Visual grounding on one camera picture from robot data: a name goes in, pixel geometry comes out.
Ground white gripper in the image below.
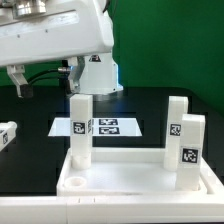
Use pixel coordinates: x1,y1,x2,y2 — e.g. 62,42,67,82
0,0,114,98

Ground white desk top tray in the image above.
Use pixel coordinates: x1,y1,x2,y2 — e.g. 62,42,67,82
56,147,207,196

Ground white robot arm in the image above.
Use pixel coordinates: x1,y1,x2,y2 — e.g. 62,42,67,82
0,0,122,99

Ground white sheet with markers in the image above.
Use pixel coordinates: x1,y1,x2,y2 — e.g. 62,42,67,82
48,117,142,137

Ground white L-shaped corner fence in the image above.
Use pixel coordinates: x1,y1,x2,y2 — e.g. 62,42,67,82
0,164,224,224

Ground black cables at base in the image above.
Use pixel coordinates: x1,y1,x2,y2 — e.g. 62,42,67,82
26,67,72,86

